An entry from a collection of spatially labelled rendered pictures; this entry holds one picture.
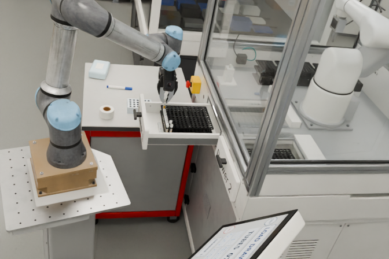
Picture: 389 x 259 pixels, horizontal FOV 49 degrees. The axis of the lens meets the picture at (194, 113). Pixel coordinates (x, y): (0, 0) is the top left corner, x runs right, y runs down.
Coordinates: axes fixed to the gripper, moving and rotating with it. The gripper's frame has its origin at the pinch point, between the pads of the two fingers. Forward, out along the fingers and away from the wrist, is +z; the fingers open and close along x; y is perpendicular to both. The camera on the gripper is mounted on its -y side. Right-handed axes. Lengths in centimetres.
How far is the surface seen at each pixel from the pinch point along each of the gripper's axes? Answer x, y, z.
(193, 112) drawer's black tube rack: -14.0, -1.1, 4.9
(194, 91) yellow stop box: -19.7, 24.8, 9.2
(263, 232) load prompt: -12, -93, -21
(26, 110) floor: 81, 125, 95
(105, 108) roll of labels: 25.9, 15.8, 15.8
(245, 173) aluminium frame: -23, -52, -3
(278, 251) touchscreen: -13, -100, -23
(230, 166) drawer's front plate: -21.2, -41.8, 2.3
